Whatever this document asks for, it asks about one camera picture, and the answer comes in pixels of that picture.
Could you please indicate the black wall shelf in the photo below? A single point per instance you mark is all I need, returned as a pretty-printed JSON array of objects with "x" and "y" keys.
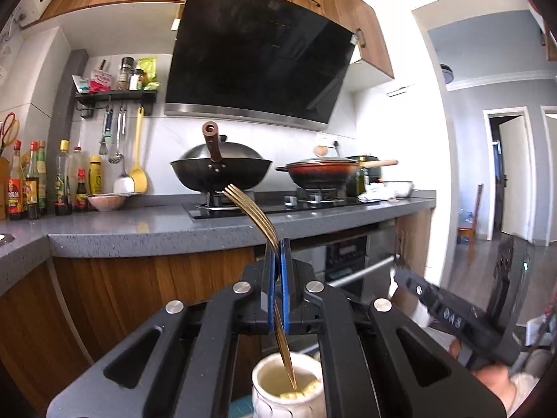
[{"x": 86, "y": 103}]

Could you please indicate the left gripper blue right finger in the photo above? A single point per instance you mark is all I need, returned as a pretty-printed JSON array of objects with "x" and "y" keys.
[{"x": 376, "y": 361}]

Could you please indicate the white ceramic utensil holder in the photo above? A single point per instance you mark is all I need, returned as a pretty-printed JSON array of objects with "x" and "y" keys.
[{"x": 269, "y": 380}]

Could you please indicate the sauce bottle red cap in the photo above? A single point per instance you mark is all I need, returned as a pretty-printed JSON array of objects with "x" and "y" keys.
[{"x": 16, "y": 185}]

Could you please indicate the black range hood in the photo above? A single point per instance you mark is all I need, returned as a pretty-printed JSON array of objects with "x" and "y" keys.
[{"x": 268, "y": 61}]

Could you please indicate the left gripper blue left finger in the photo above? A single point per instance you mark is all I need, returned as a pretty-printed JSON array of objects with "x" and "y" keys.
[{"x": 181, "y": 361}]

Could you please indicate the stainless steel oven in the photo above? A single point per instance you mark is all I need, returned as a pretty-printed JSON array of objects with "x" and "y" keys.
[{"x": 356, "y": 260}]

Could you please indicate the gold spoon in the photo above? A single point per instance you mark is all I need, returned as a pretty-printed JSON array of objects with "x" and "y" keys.
[{"x": 249, "y": 207}]

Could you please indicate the red brown pan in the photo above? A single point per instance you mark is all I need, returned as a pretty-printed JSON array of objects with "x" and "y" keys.
[{"x": 327, "y": 173}]

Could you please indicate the person right hand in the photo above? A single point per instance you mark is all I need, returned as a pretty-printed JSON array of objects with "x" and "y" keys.
[{"x": 496, "y": 378}]

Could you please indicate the wooden chair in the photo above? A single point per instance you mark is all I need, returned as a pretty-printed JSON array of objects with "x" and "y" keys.
[{"x": 468, "y": 228}]

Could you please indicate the black wok wooden handle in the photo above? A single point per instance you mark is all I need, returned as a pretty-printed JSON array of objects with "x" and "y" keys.
[{"x": 210, "y": 167}]

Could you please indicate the clear oil bottle yellow cap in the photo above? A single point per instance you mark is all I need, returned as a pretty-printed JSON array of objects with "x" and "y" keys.
[{"x": 62, "y": 202}]

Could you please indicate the yellow mustard bottle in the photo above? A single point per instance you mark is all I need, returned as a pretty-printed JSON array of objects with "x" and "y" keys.
[{"x": 95, "y": 175}]

